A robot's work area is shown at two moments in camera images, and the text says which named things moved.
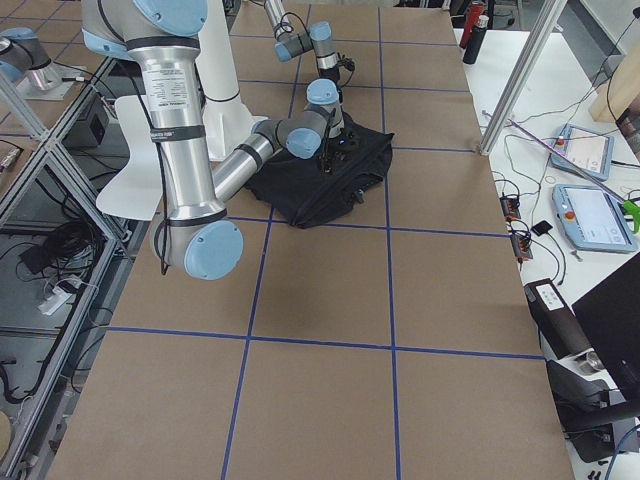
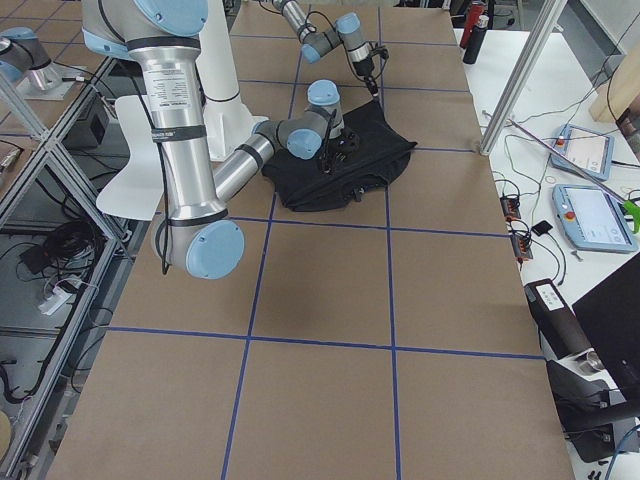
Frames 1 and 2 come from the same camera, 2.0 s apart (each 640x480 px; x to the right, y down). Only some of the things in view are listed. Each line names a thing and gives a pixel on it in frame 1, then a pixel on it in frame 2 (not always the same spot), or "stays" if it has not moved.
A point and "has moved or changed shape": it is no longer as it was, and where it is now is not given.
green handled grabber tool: x=629 y=208 stays
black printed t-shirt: x=301 y=191 has moved or changed shape
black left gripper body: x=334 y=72 to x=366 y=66
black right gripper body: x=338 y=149 stays
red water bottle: x=477 y=8 stays
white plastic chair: x=137 y=191 stays
